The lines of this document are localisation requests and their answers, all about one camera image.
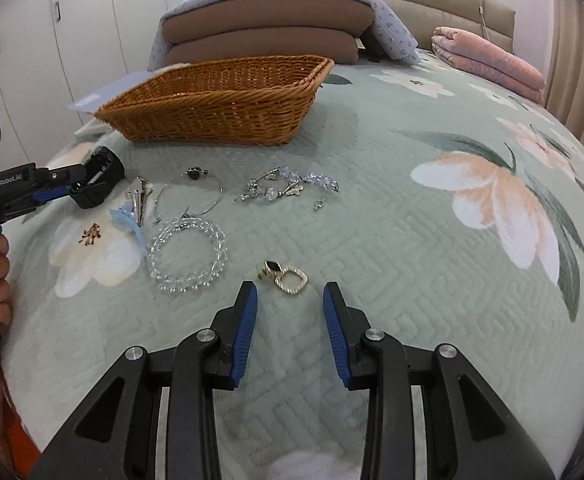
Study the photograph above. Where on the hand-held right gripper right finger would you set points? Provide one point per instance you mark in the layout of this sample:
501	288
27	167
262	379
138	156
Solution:
336	340

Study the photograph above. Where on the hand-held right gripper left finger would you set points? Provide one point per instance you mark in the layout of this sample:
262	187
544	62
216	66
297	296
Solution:
244	340

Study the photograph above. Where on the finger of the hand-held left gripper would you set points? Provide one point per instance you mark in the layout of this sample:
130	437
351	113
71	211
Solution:
56	176
49	196

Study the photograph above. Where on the gold square earring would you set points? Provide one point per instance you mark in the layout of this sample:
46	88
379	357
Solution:
289	282

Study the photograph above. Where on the silver hair clip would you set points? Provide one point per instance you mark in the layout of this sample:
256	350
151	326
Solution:
136	197

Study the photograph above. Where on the light blue hair claw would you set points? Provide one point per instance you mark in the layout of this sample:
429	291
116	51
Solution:
129	227

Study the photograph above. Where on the small silver charm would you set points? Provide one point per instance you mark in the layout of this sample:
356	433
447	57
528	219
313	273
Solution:
318	205

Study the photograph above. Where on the brown wicker basket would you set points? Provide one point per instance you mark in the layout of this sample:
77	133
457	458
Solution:
211	107

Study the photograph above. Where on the white book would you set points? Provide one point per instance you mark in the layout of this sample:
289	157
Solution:
91	127

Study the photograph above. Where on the white wardrobe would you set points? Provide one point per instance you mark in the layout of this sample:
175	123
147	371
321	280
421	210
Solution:
96	25

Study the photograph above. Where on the white fluffy cloth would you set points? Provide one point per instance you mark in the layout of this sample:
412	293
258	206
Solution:
176	66

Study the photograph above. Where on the thick folded brown quilt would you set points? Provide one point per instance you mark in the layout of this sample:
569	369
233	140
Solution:
272	45
272	12

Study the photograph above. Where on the blue floral blanket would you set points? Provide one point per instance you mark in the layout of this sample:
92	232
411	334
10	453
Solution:
392	30

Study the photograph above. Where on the folded pink blanket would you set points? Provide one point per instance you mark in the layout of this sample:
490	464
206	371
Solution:
487	62

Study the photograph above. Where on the beige curtain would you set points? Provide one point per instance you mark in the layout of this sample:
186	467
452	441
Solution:
579	60

